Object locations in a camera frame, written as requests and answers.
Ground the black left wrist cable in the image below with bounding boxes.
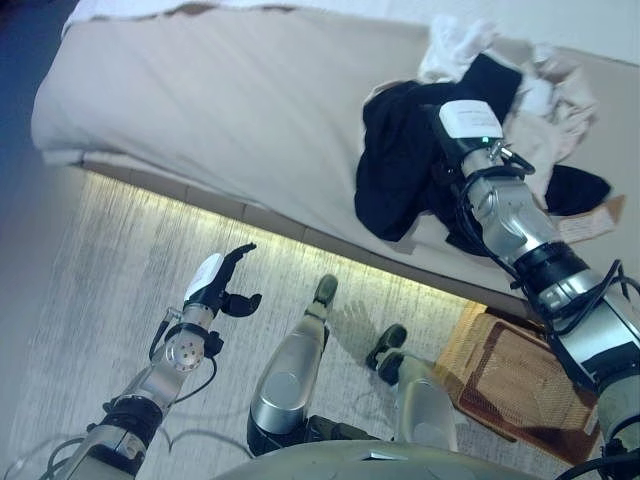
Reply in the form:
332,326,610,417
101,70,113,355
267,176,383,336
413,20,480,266
148,308,225,404

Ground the robot left silver leg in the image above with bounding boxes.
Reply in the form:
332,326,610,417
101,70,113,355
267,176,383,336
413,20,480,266
246,273,340,457

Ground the beige mattress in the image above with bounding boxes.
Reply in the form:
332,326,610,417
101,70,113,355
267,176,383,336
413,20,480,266
30,3,436,236

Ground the orange mesh basket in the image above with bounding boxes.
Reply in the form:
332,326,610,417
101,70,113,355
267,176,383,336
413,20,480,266
433,299,604,465

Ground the white crumpled garment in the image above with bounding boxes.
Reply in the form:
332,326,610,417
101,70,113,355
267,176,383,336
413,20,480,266
417,13,556,119

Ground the large black garment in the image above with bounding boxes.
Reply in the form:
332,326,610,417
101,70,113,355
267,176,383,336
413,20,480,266
353,52,524,257

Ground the white bedding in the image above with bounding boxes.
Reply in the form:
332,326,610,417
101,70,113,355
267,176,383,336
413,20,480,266
63,0,286,27

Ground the robot right hand white cover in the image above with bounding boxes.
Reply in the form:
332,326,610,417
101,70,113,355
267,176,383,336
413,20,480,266
429,98,506,164

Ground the bed with beige sheet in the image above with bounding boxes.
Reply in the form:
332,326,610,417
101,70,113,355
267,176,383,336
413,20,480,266
79,2,640,324

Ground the beige pink crumpled garment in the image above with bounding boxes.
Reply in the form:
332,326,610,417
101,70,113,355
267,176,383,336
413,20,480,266
502,47,601,196

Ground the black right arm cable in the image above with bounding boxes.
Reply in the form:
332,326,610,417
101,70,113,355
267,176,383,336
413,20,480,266
449,159,640,396

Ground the robot right silver leg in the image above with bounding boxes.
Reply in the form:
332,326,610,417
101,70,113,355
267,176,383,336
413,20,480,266
365,323,460,454

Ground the robot silver leg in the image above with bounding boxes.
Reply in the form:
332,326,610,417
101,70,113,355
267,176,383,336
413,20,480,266
246,273,340,457
365,323,460,454

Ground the robot grey torso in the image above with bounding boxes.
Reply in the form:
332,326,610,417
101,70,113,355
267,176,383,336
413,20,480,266
212,438,556,480

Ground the robot left hand white cover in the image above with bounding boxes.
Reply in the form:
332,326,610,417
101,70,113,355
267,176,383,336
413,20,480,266
182,242,263,319

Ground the small black garment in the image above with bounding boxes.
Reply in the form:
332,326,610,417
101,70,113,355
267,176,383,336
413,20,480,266
543,163,613,217

